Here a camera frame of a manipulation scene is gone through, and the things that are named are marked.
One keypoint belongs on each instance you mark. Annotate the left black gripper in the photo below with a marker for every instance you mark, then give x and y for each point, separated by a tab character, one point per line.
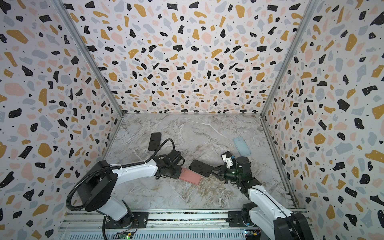
178	170

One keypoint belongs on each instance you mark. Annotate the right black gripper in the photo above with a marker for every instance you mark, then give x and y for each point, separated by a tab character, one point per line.
220	172

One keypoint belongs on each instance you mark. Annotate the pink phone case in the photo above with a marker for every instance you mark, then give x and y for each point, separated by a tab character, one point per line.
190	176

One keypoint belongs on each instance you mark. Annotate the black phone case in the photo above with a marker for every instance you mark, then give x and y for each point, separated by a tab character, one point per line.
155	141

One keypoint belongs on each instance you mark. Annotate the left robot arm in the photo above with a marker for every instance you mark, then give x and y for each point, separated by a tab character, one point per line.
96	187

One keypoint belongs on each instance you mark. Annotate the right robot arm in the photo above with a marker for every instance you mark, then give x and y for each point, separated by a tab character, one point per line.
276	221

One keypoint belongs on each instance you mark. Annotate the light blue phone case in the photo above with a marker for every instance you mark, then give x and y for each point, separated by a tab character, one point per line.
242	146

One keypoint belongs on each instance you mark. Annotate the right circuit board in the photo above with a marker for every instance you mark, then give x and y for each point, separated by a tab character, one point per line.
253	235

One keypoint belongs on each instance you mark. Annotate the left green circuit board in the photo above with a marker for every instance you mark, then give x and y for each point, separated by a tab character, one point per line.
123	236

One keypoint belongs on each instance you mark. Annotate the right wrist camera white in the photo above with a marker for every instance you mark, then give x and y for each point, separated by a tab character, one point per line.
228	159

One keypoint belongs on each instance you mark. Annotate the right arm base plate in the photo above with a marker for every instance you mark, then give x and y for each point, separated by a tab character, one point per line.
237	220

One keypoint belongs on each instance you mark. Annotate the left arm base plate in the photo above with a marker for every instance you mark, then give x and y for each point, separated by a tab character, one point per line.
132	220

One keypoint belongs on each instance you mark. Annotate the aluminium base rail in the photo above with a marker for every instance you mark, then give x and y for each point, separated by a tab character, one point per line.
182	224

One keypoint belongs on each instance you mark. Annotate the right corner aluminium post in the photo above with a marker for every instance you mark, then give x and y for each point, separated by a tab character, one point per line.
290	54

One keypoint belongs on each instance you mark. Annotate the corner aluminium post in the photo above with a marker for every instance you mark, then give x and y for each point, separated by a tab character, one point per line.
65	16
290	54

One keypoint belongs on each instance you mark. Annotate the left corner aluminium post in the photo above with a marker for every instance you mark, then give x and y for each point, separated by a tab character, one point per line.
65	16

